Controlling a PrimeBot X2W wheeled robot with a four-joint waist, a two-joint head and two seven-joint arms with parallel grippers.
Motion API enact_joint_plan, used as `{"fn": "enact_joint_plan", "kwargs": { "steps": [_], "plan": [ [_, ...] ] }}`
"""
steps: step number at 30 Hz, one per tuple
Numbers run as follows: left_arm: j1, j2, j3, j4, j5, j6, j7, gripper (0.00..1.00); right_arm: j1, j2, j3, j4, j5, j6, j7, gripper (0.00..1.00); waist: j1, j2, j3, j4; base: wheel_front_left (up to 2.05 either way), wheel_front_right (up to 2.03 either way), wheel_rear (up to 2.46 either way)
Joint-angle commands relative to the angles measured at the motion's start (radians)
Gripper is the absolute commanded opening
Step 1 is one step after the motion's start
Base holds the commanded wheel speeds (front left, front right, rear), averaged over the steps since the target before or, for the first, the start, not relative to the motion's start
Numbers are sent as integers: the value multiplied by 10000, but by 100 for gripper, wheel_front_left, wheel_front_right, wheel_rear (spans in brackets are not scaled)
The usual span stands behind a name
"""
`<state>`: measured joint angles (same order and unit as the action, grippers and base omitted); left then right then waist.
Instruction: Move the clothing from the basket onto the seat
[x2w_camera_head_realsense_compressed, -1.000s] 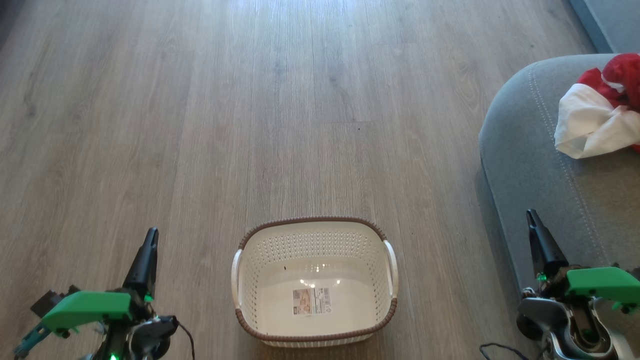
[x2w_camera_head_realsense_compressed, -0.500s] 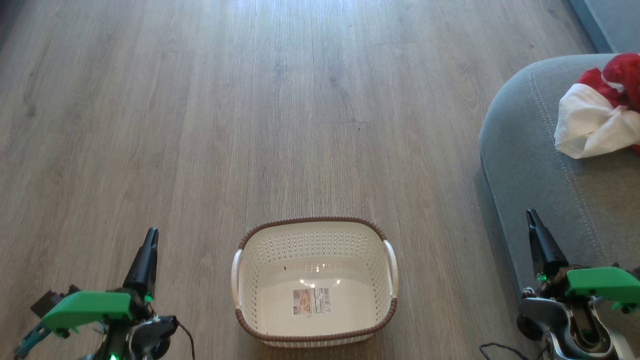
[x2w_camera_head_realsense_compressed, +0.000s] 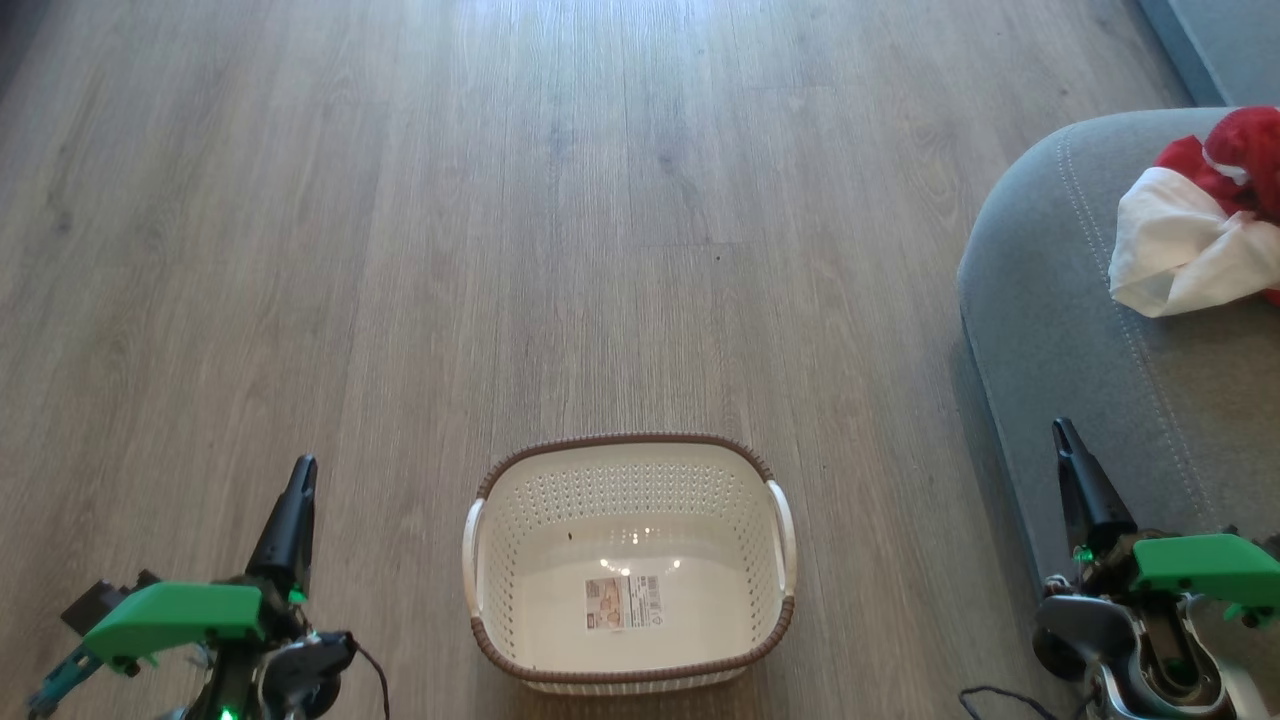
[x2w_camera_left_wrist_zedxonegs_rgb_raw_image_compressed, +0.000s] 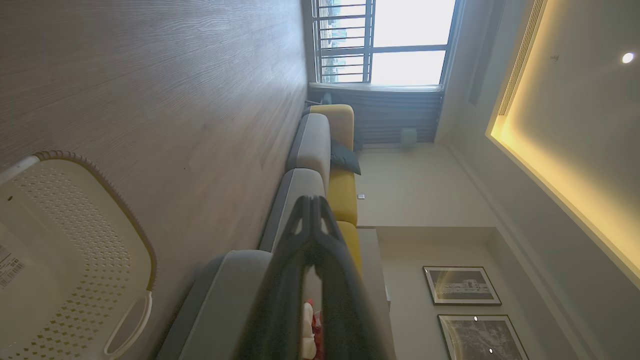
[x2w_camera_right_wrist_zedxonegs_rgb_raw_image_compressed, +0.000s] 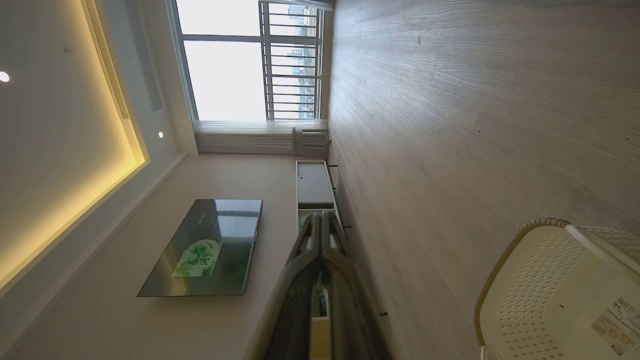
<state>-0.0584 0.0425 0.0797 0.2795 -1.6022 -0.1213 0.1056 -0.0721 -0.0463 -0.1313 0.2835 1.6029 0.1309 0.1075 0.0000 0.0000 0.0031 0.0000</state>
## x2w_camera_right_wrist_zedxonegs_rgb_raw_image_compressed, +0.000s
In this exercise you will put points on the barcode label on basket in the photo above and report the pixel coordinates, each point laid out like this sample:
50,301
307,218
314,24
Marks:
617,325

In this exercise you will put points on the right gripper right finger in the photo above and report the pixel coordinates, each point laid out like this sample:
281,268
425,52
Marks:
352,310

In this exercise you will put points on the white slatted radiator unit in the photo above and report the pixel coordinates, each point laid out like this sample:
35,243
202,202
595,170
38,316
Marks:
311,144

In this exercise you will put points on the window with metal railing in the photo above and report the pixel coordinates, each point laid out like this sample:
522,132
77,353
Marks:
235,60

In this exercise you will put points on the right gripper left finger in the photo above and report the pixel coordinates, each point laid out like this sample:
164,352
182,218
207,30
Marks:
295,300

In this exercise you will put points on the white perforated laundry basket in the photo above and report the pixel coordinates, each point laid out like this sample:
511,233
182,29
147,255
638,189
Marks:
550,295

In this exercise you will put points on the flat screen television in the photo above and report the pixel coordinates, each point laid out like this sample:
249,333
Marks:
210,250

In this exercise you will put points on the white low TV cabinet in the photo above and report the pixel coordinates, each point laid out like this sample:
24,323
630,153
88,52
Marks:
315,185

